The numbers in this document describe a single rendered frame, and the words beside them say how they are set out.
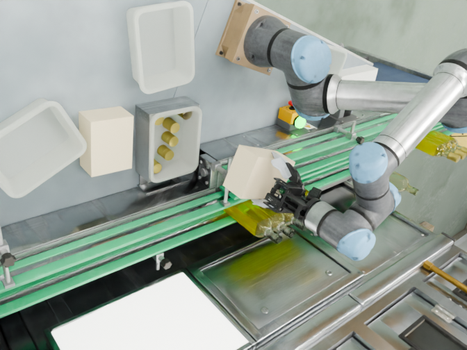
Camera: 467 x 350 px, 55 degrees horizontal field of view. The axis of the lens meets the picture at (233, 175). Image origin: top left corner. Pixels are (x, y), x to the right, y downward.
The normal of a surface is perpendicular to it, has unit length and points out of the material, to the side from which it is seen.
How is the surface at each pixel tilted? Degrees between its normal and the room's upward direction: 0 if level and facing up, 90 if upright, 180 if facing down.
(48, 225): 90
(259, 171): 0
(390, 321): 90
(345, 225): 90
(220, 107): 0
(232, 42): 90
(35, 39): 0
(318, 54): 9
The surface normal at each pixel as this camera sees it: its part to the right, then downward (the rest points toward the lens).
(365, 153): -0.31, -0.62
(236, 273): 0.11, -0.86
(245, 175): -0.69, -0.06
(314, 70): 0.57, 0.36
